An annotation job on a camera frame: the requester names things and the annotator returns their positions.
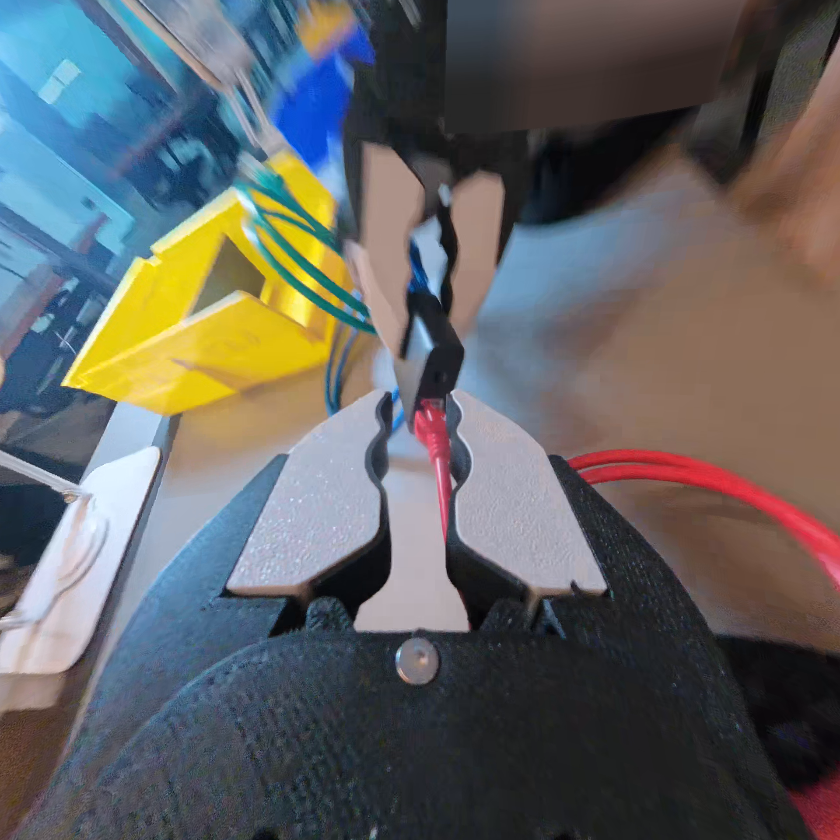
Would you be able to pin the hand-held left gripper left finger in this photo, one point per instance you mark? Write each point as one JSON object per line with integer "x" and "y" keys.
{"x": 315, "y": 512}

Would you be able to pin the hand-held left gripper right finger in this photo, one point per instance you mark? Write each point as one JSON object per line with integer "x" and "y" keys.
{"x": 525, "y": 512}

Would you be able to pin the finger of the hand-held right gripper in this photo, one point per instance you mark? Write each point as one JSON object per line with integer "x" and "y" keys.
{"x": 390, "y": 229}
{"x": 482, "y": 249}

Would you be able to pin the blue plastic bin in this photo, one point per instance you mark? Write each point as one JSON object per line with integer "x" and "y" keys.
{"x": 315, "y": 98}

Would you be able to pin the black ethernet coupler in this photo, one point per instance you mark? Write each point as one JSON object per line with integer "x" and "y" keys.
{"x": 436, "y": 354}

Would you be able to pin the yellow plastic bin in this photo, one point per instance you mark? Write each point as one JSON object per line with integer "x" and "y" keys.
{"x": 164, "y": 341}

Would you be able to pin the white document stand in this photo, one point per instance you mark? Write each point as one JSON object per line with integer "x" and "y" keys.
{"x": 98, "y": 525}

